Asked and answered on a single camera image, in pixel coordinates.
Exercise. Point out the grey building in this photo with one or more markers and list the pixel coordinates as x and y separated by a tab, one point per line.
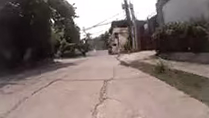
187	5

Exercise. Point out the low grey wall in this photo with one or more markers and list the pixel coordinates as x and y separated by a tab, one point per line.
192	57

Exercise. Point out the row of dark trees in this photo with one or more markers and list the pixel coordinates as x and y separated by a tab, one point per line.
24	31

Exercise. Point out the pale concrete side path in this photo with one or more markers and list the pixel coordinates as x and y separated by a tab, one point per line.
199	70

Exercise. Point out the green hedge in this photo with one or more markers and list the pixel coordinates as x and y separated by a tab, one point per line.
181	32

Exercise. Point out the small pale building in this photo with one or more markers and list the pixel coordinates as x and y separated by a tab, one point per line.
120	36

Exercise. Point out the small weed bush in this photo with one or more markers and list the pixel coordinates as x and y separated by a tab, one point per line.
161	66

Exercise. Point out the grey concrete road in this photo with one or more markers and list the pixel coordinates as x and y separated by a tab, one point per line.
77	96

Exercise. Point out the tall utility pole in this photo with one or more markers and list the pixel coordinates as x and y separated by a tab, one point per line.
127	14

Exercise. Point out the dark building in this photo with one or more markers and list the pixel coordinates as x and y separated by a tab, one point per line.
143	33

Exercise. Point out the grass strip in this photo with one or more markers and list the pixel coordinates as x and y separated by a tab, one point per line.
180	79

